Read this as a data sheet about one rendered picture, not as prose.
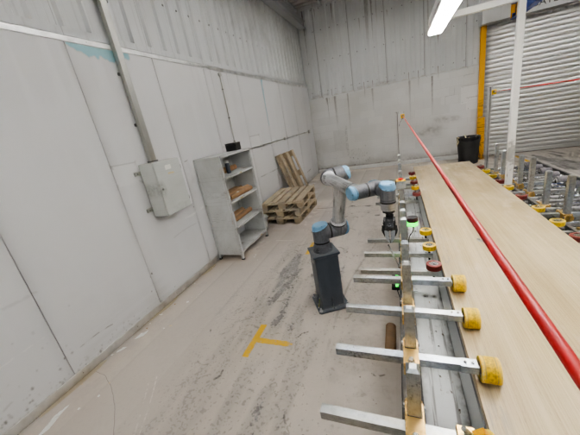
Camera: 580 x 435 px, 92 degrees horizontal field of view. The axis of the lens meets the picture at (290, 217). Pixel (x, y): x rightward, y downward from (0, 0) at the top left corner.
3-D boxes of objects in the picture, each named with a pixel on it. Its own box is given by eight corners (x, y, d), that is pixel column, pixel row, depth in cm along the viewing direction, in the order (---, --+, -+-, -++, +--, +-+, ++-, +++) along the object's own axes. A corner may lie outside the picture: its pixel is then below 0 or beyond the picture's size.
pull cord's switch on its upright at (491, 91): (485, 175, 375) (490, 86, 340) (482, 173, 388) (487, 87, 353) (493, 175, 372) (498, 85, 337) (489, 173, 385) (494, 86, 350)
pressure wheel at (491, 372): (475, 358, 96) (479, 385, 91) (478, 351, 90) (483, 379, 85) (495, 361, 94) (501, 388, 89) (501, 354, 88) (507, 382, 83)
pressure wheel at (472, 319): (463, 308, 110) (460, 305, 117) (465, 329, 108) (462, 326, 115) (482, 309, 107) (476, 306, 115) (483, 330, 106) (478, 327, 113)
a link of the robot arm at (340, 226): (326, 230, 276) (328, 164, 228) (343, 226, 279) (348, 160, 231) (332, 241, 265) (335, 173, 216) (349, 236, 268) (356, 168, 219)
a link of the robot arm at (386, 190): (388, 179, 167) (399, 181, 158) (390, 198, 171) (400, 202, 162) (375, 182, 166) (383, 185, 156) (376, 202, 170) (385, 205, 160)
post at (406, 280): (406, 354, 130) (401, 263, 115) (406, 348, 133) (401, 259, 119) (413, 355, 129) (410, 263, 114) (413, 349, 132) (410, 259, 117)
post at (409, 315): (408, 411, 110) (403, 310, 95) (407, 403, 113) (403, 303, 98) (418, 413, 108) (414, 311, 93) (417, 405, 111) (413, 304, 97)
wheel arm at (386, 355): (336, 355, 107) (335, 348, 106) (337, 348, 110) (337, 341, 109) (492, 377, 88) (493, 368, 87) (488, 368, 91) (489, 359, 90)
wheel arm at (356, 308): (346, 312, 129) (345, 306, 127) (347, 307, 132) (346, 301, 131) (473, 323, 110) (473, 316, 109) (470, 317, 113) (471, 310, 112)
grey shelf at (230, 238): (219, 259, 435) (192, 160, 387) (246, 236, 514) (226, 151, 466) (244, 260, 419) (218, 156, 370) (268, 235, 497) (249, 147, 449)
